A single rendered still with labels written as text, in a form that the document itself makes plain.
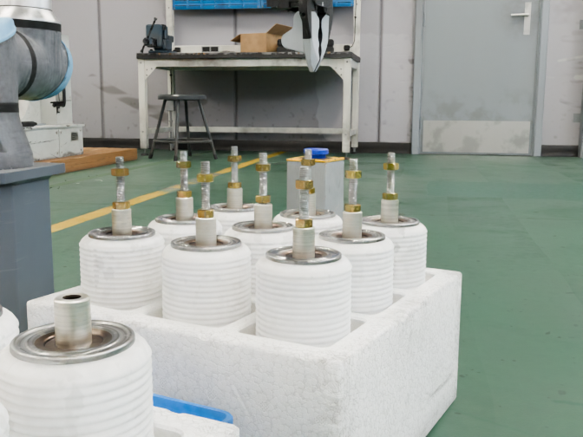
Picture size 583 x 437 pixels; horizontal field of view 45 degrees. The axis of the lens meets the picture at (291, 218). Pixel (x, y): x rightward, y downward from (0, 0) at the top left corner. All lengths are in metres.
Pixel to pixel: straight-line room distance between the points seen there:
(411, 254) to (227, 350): 0.30
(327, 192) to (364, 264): 0.35
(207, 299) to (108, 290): 0.13
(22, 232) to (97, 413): 0.74
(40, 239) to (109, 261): 0.42
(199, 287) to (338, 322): 0.15
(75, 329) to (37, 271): 0.75
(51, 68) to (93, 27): 5.26
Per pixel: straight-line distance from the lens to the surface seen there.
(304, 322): 0.68
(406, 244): 0.88
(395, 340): 0.75
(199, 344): 0.70
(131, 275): 0.80
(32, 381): 0.44
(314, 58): 1.13
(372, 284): 0.78
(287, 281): 0.67
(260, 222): 0.85
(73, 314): 0.46
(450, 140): 5.86
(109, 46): 6.47
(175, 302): 0.75
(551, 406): 1.05
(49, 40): 1.29
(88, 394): 0.44
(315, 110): 5.93
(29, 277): 1.19
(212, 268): 0.72
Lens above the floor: 0.40
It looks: 9 degrees down
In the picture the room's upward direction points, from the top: straight up
